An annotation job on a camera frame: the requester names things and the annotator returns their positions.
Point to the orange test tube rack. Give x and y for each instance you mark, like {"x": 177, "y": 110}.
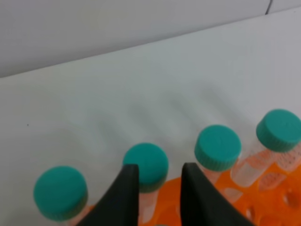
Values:
{"x": 278, "y": 207}

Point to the rack tube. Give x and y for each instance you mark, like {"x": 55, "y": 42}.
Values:
{"x": 279, "y": 131}
{"x": 216, "y": 150}
{"x": 61, "y": 195}
{"x": 153, "y": 166}

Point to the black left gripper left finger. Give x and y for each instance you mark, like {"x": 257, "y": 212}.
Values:
{"x": 120, "y": 204}

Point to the rack tube front left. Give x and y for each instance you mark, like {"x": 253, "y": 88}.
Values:
{"x": 61, "y": 195}

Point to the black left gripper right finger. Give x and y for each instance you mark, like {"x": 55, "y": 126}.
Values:
{"x": 202, "y": 204}

